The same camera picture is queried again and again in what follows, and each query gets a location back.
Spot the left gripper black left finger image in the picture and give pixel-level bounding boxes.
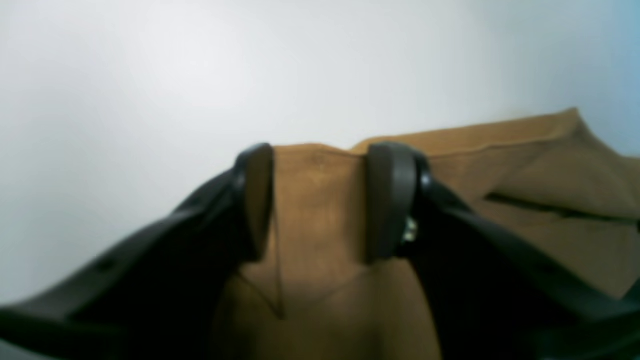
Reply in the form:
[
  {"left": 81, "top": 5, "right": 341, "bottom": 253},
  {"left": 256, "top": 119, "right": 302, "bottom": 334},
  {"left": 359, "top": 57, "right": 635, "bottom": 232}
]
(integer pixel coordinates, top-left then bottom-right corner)
[{"left": 1, "top": 143, "right": 275, "bottom": 360}]

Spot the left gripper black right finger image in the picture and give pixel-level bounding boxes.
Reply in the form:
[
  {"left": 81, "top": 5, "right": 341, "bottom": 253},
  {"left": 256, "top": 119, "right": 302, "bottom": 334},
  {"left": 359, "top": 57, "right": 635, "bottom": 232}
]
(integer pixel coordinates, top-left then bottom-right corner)
[{"left": 365, "top": 142, "right": 640, "bottom": 360}]

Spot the brown T-shirt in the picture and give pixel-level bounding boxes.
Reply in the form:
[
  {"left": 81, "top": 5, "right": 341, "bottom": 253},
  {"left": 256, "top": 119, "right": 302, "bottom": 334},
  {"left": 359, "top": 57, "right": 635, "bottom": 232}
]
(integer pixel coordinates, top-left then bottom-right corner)
[{"left": 212, "top": 109, "right": 639, "bottom": 360}]

